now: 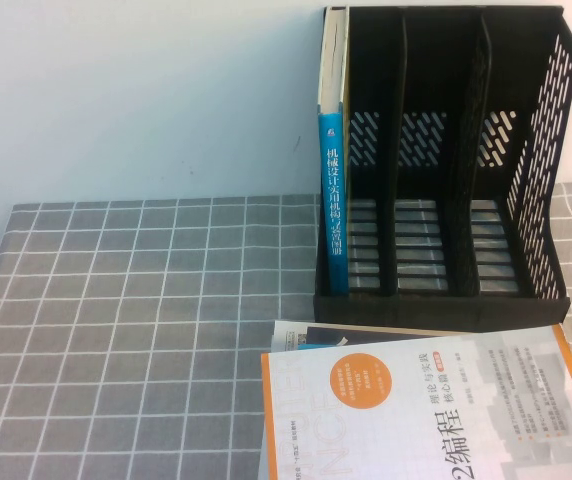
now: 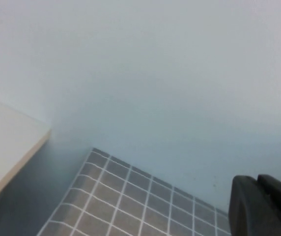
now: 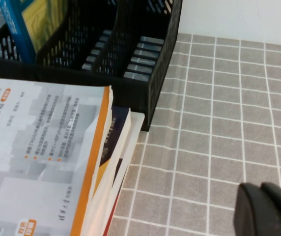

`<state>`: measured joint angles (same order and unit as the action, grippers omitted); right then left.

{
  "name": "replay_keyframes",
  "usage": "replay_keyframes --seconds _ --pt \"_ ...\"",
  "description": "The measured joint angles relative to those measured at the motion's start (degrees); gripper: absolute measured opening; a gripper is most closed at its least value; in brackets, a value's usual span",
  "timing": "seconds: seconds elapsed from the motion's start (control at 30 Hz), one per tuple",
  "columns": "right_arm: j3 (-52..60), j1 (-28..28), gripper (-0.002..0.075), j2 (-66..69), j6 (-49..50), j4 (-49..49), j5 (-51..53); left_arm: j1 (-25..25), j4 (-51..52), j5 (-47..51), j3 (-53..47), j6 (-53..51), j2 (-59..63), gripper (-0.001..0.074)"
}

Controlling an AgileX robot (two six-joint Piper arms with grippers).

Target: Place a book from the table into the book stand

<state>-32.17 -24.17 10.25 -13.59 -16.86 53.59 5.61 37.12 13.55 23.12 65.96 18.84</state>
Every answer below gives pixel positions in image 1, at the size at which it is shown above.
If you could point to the grey checked tablecloth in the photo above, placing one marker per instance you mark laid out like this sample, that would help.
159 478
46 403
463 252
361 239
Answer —
116 300

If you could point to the yellow-green mechanical devices book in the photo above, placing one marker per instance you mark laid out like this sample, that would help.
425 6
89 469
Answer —
333 200

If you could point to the white book with orange border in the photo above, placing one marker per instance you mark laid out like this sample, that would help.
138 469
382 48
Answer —
441 410

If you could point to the white book with QR code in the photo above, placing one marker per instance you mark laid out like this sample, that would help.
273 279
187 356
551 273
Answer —
291 336

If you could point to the black plastic book stand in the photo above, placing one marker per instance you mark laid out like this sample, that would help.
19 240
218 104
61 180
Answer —
436 75

